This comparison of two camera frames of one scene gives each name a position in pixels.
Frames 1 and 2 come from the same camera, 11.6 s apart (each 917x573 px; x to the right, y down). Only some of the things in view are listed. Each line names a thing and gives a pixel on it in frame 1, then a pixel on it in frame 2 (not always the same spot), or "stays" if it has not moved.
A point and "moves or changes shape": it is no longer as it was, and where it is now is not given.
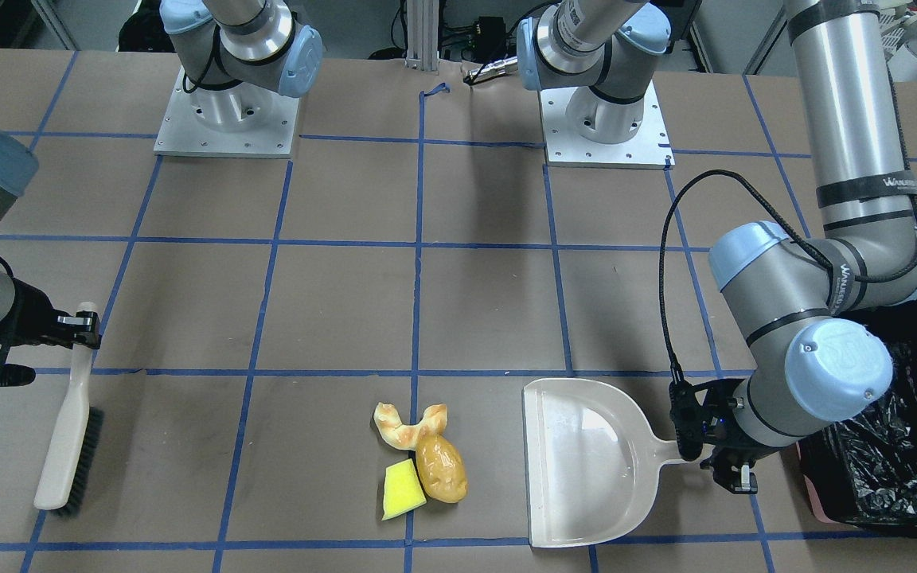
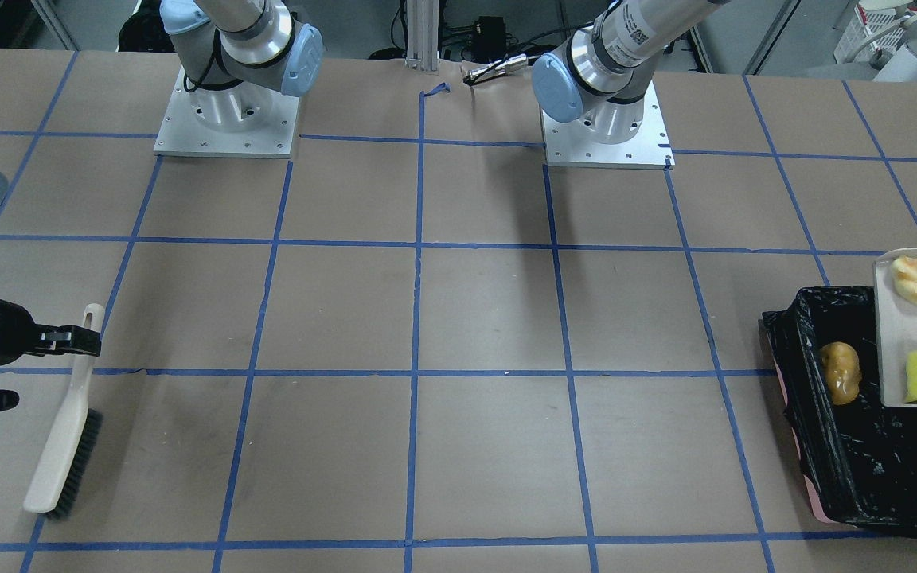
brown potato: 441,468 moves or changes shape
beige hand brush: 68,479 stays
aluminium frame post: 423,29 stays
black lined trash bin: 902,464 stays
